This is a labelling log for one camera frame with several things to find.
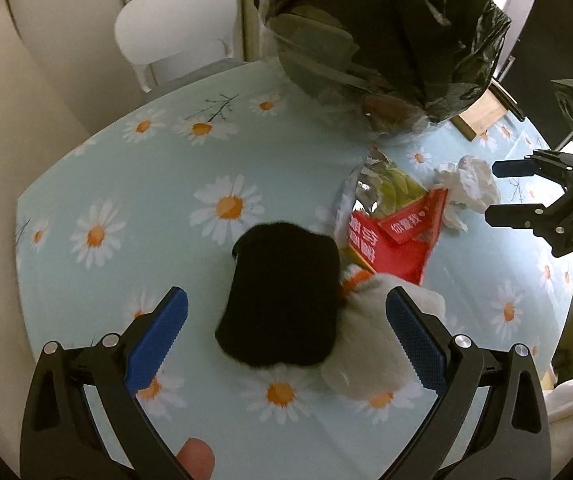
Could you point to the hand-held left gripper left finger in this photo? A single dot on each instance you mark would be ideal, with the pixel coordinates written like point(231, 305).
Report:
point(159, 340)

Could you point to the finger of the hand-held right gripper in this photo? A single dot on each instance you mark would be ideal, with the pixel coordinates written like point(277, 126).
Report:
point(511, 167)
point(508, 215)

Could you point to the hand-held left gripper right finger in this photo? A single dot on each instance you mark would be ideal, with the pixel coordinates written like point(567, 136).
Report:
point(416, 340)

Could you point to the white tissue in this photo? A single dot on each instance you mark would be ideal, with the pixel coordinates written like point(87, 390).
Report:
point(471, 180)

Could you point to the white sock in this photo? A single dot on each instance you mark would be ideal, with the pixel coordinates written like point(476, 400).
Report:
point(366, 350)

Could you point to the red snack packet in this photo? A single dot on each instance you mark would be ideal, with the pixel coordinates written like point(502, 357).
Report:
point(396, 252)

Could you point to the green foil snack bag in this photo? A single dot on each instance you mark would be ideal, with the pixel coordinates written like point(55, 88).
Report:
point(386, 185)

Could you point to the black sock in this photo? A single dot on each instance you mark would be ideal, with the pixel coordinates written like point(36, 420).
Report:
point(281, 290)

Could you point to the black trash bag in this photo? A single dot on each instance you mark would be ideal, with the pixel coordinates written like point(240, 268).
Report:
point(416, 35)

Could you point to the clear plastic bin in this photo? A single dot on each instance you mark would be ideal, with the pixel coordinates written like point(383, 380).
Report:
point(316, 67)

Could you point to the person's left hand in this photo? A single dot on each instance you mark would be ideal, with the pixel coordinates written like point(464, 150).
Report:
point(196, 460)

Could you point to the wooden cutting board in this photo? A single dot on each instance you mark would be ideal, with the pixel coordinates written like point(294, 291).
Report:
point(486, 110)

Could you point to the tall black panel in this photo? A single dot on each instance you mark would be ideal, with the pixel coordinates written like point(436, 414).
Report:
point(531, 35)

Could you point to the white plastic chair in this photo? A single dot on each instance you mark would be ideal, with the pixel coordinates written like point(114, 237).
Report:
point(176, 25)

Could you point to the white wardrobe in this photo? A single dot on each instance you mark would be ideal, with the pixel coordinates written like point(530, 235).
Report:
point(66, 10)

